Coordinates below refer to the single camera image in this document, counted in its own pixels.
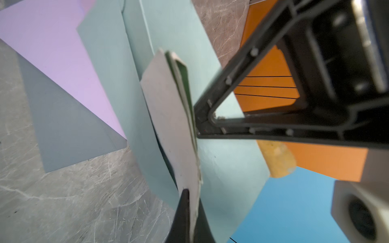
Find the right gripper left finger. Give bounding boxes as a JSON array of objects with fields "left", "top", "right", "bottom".
[{"left": 165, "top": 189, "right": 190, "bottom": 243}]

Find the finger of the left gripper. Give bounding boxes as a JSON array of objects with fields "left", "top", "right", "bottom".
[{"left": 194, "top": 5, "right": 389, "bottom": 149}]

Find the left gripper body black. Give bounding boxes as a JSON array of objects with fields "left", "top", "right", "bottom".
[{"left": 275, "top": 1, "right": 389, "bottom": 106}]

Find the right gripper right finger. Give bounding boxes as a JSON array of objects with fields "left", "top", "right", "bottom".
[{"left": 193, "top": 200, "right": 215, "bottom": 243}]

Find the plain white paper sheet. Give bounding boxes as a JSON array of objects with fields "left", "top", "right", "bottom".
[{"left": 140, "top": 50, "right": 202, "bottom": 243}]

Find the grey envelope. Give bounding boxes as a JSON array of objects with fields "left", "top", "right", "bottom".
[{"left": 17, "top": 55, "right": 127, "bottom": 173}]

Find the teal envelope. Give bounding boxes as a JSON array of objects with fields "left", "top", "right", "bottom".
[{"left": 77, "top": 1, "right": 269, "bottom": 243}]

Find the purple envelope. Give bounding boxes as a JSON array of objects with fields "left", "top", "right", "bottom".
[{"left": 1, "top": 0, "right": 125, "bottom": 136}]

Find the tan sticker seal on teal envelope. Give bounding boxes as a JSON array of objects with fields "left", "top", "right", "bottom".
[{"left": 257, "top": 140, "right": 297, "bottom": 178}]

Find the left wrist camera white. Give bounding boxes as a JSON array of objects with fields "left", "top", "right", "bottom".
[{"left": 331, "top": 149, "right": 389, "bottom": 243}]

